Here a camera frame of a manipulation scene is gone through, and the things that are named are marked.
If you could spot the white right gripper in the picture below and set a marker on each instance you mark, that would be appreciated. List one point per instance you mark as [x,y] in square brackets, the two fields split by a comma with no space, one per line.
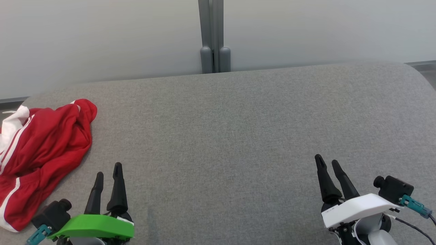
[357,208]

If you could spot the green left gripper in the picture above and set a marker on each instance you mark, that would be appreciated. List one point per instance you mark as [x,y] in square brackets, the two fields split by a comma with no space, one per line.
[92,228]

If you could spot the red basketball jersey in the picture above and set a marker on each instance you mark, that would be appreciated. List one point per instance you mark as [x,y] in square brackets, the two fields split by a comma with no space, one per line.
[64,129]

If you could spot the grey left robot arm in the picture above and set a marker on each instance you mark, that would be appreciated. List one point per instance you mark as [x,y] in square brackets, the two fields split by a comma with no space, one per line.
[85,241]

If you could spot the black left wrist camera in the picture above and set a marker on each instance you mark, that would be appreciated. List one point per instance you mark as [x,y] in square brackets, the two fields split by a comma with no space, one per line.
[52,214]

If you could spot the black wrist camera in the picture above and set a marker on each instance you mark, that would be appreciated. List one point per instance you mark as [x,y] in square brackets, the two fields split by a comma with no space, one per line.
[52,214]
[395,189]

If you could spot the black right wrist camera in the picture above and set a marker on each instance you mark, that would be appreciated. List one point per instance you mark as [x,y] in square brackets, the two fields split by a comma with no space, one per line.
[395,189]

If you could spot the teal left camera connector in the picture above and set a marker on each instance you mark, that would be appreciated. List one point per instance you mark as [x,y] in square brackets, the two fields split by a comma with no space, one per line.
[38,235]

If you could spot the teal camera connector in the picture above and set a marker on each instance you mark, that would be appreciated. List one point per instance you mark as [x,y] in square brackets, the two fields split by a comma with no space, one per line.
[38,235]
[414,205]

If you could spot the teal right camera connector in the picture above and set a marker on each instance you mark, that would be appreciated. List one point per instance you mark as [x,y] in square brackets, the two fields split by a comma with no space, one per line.
[414,205]

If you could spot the grey partition post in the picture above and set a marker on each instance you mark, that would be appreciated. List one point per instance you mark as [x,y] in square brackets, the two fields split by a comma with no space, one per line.
[212,34]

